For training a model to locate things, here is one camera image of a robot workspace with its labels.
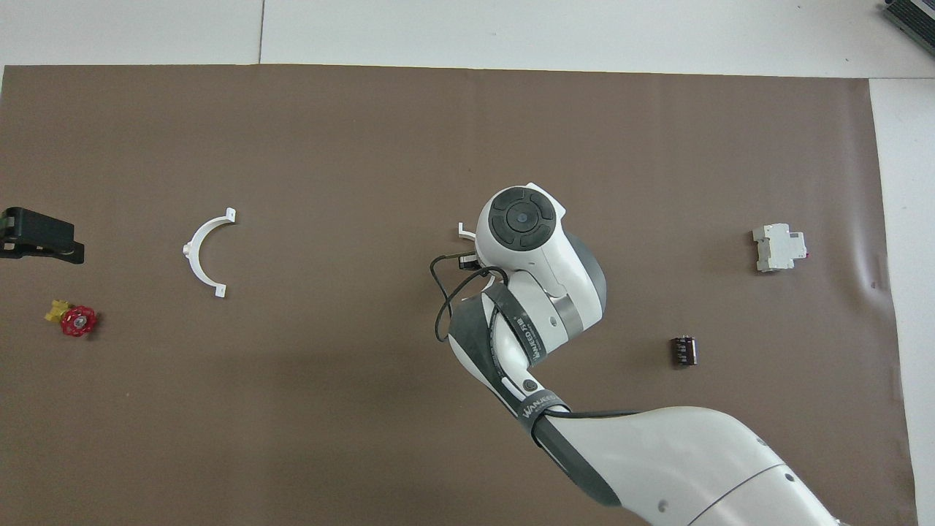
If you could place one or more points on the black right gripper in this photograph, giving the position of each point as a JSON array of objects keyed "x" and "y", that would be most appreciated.
[{"x": 467, "y": 261}]

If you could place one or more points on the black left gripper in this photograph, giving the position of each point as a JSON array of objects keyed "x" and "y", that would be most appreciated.
[{"x": 6, "y": 234}]

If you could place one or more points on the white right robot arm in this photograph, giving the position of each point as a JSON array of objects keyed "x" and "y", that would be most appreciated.
[{"x": 657, "y": 460}]

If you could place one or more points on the small black connector block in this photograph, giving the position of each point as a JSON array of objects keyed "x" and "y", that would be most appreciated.
[{"x": 684, "y": 351}]

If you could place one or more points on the brown paper mat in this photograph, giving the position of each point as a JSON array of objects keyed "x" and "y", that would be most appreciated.
[{"x": 292, "y": 438}]

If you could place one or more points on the white circuit breaker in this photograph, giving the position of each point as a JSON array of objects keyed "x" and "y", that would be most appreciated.
[{"x": 776, "y": 248}]

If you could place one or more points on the grey ribbed device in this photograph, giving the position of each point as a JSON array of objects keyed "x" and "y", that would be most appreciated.
[{"x": 913, "y": 16}]

